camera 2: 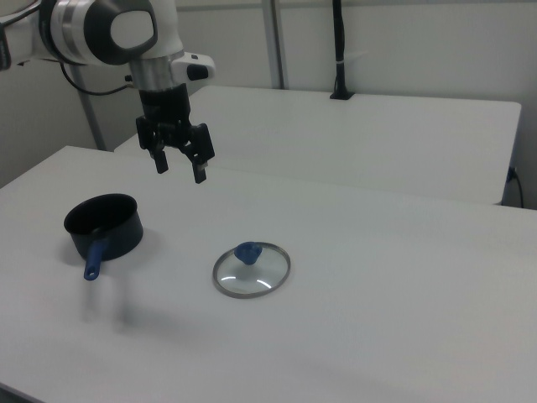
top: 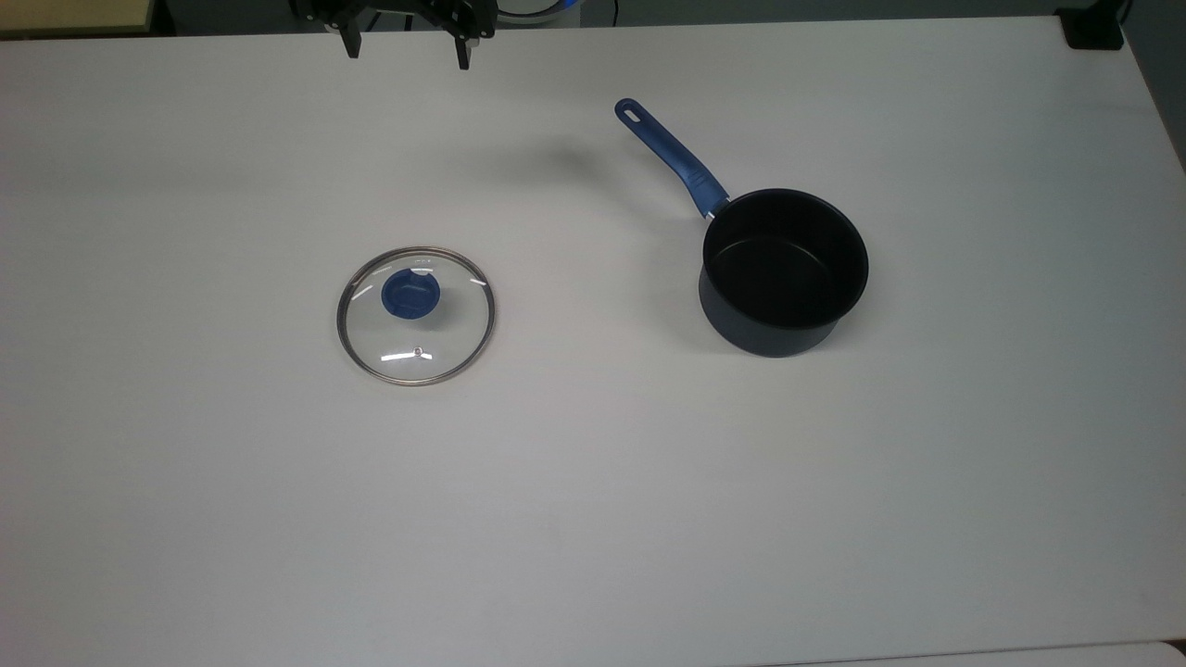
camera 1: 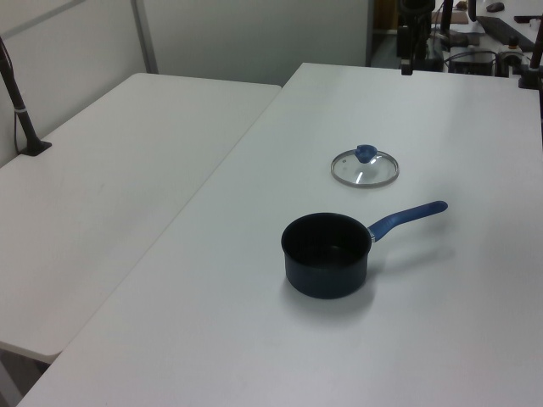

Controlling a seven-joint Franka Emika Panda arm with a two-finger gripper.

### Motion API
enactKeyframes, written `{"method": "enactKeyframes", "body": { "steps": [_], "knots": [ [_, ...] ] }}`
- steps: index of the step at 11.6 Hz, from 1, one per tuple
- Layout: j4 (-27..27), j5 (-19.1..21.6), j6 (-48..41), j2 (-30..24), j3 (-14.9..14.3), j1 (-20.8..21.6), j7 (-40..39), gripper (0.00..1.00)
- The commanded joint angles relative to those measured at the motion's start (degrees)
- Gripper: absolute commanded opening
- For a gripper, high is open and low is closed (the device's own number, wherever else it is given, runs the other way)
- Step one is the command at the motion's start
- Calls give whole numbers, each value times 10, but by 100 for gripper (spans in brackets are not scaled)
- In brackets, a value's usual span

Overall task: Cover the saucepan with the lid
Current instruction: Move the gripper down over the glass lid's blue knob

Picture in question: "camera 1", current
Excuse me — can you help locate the glass lid with blue knob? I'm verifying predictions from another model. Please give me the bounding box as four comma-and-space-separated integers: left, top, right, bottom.
329, 144, 400, 188

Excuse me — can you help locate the black keyboard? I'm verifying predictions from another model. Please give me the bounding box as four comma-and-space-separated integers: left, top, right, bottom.
476, 15, 537, 46

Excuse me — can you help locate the thin dark stand pole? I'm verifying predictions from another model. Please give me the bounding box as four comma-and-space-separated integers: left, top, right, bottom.
439, 0, 453, 33

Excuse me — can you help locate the dark saucepan with blue handle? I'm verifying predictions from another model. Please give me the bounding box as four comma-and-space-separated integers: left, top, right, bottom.
279, 200, 449, 300

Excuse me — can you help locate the white side table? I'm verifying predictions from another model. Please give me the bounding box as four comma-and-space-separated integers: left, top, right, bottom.
0, 72, 283, 358

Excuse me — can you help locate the black pole with flat base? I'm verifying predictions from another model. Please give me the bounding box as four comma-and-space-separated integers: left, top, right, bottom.
0, 36, 53, 158

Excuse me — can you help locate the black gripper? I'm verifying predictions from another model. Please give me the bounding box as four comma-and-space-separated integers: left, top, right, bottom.
397, 0, 436, 77

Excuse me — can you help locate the grey partition post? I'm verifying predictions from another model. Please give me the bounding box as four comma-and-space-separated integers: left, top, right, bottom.
130, 0, 160, 75

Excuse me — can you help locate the black pole with table clamp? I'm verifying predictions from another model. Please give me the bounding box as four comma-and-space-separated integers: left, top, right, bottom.
517, 23, 543, 91

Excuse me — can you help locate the black equipment box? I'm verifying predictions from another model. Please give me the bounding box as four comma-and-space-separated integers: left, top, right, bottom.
448, 50, 498, 75

